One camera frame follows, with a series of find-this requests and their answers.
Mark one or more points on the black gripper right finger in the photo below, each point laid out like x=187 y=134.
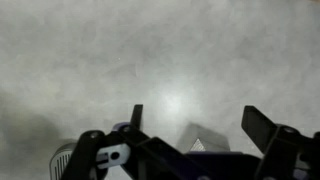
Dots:
x=283 y=150

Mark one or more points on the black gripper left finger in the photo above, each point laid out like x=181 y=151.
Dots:
x=86 y=156

